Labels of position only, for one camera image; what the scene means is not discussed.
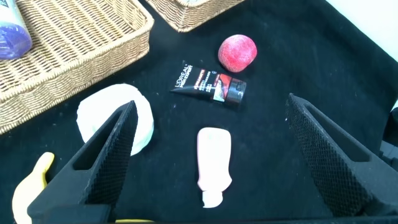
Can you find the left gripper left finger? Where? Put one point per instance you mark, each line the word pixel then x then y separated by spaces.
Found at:
pixel 102 174

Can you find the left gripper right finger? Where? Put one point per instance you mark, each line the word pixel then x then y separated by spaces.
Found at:
pixel 329 168

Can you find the white round plastic container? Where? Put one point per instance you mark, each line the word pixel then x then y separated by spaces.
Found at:
pixel 99 105

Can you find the pink squeeze bottle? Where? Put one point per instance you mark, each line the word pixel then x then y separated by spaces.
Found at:
pixel 214 158

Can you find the pink red peach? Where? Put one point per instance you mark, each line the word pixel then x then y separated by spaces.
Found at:
pixel 237 53

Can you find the wicker basket holding household items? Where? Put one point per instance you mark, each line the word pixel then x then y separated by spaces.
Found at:
pixel 77 46

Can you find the wicker basket holding food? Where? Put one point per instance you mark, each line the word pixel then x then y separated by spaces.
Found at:
pixel 186 14

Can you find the yellow banana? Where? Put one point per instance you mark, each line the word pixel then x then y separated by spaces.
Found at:
pixel 28 193

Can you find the black face wash tube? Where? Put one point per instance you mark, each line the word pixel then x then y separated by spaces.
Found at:
pixel 208 84

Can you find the white roll with purple end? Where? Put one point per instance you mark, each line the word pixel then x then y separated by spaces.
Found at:
pixel 12 37

